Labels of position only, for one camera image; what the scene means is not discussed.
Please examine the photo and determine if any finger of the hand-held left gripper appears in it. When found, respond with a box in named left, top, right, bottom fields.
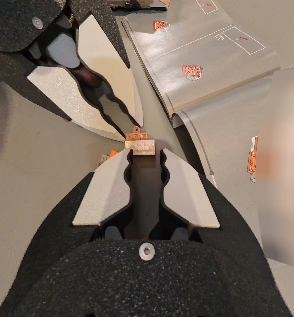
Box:
left=26, top=32, right=126, bottom=142
left=76, top=13, right=144, bottom=128

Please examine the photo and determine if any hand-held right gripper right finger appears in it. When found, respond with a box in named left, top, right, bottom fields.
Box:
left=159, top=148, right=221, bottom=229

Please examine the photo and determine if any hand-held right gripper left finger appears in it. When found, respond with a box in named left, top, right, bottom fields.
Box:
left=72, top=149, right=134, bottom=226

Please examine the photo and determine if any small orange brown brick assembly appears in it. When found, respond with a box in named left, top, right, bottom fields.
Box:
left=97, top=150, right=119, bottom=167

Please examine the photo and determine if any tan and orange brick plate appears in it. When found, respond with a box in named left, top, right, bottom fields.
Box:
left=125, top=126, right=155, bottom=156

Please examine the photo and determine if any grey instruction booklet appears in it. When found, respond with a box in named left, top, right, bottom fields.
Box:
left=121, top=0, right=294, bottom=273

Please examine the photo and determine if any grey desk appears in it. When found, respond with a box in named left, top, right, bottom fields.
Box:
left=0, top=0, right=294, bottom=317

